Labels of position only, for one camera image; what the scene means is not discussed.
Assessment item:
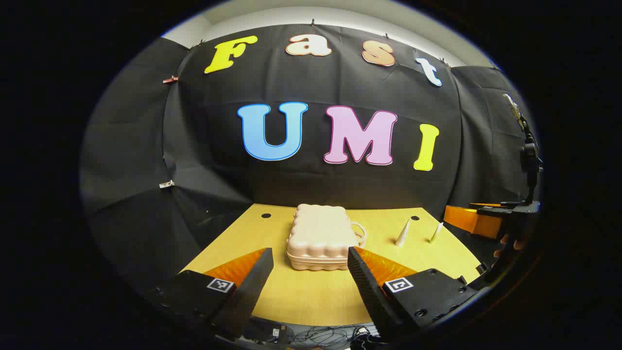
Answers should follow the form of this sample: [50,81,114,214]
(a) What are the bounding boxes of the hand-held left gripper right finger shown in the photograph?
[347,246,480,343]

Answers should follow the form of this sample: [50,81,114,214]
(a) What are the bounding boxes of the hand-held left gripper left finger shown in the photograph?
[148,247,274,341]

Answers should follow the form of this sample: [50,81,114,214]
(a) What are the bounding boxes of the wide white skin care tube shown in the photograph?
[395,217,413,247]

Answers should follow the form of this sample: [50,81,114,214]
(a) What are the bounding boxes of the beige hard-shell suitcase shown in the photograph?
[286,204,367,272]

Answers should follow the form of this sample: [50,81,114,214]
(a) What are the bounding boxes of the black backdrop cloth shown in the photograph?
[80,23,540,295]

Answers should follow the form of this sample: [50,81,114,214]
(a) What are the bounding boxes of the black cables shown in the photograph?
[287,325,382,349]

